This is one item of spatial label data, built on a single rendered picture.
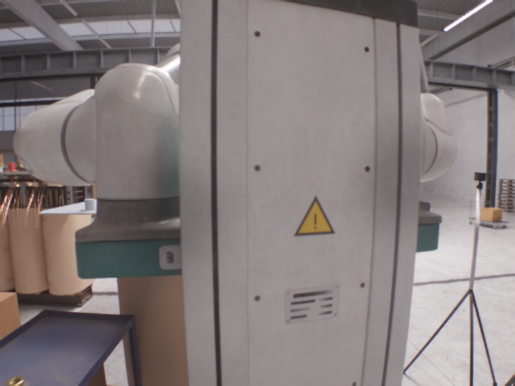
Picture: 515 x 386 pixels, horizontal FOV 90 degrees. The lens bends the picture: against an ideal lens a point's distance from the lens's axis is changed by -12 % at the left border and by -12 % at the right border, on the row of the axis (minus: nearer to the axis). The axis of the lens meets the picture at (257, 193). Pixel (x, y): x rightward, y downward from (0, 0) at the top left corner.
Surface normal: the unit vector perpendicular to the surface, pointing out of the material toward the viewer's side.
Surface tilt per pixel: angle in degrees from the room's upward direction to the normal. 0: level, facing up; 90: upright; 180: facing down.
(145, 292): 90
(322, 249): 90
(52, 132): 82
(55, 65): 90
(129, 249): 90
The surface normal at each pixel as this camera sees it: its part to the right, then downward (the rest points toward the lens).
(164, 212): 0.68, -0.04
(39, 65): 0.07, 0.07
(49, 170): -0.25, 0.67
